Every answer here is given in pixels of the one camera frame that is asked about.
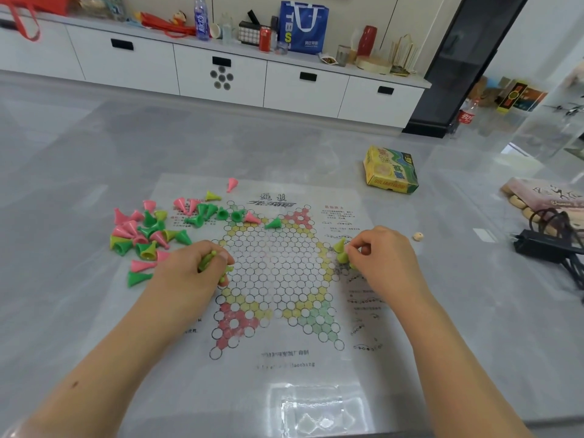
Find person's right hand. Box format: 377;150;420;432
344;225;434;315

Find person's left hand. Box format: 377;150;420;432
139;240;236;336

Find yellow-green cone game pieces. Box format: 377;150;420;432
332;237;361;271

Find pile of mixed cone pieces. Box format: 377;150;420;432
109;177;283;288

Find checkers board sheet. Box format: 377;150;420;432
86;173;425;438

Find person's left forearm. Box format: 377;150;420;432
0;296;192;438

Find person's right forearm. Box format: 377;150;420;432
394;291;535;438

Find yellow green cardboard box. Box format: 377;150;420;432
363;145;420;195

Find black power adapter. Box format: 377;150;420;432
513;229;584;264

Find clear plastic tray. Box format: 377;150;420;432
280;396;356;436

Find red-label cola bottle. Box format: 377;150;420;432
457;97;482;126

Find pink book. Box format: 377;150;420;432
501;177;584;215

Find round wooden box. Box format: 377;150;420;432
355;55;393;75

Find black glass cabinet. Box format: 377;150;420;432
402;0;532;139

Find yellow black carton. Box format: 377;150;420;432
496;77;548;114

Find red vase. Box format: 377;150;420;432
357;25;378;58

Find white TV cabinet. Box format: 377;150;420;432
0;6;432;129

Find blue tote bag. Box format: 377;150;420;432
278;0;330;54

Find black white checkered box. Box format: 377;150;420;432
238;20;262;46

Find red folded umbrella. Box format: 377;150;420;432
134;12;197;40

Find blue-label water bottle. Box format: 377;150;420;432
193;0;210;41

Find red fabric bag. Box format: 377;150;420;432
0;0;72;41

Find black cable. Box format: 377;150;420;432
529;207;584;304

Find gold wire rack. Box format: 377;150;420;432
390;33;419;77

